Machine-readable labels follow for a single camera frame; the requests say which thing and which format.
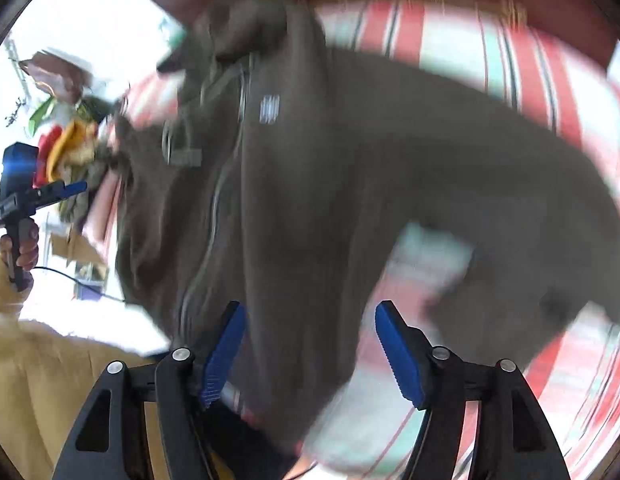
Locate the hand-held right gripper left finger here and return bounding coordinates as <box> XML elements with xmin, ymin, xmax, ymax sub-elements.
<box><xmin>52</xmin><ymin>301</ymin><xmax>247</xmax><ymax>480</ymax></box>

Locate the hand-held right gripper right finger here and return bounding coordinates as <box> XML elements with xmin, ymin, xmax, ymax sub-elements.
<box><xmin>375</xmin><ymin>300</ymin><xmax>571</xmax><ymax>480</ymax></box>

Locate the black cable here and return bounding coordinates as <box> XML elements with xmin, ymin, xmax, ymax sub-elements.
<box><xmin>30</xmin><ymin>266</ymin><xmax>127</xmax><ymax>304</ymax></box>

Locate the person's left hand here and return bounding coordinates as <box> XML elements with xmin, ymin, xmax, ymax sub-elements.
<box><xmin>0</xmin><ymin>220</ymin><xmax>40</xmax><ymax>286</ymax></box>

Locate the grey zip hoodie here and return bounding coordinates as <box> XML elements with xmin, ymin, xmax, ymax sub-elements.
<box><xmin>112</xmin><ymin>0</ymin><xmax>620</xmax><ymax>453</ymax></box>

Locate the red striped bedsheet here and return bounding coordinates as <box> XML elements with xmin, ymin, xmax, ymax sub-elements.
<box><xmin>102</xmin><ymin>0</ymin><xmax>620</xmax><ymax>480</ymax></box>

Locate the person's tan clothing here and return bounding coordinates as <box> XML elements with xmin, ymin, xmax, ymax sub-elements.
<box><xmin>0</xmin><ymin>310</ymin><xmax>221</xmax><ymax>480</ymax></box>

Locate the pile of colourful clothes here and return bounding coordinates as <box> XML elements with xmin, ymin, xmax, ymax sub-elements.
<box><xmin>32</xmin><ymin>97</ymin><xmax>128</xmax><ymax>233</ymax></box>

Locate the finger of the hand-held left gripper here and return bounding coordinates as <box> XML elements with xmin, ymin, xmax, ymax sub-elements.
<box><xmin>34</xmin><ymin>180</ymin><xmax>88</xmax><ymax>211</ymax></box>

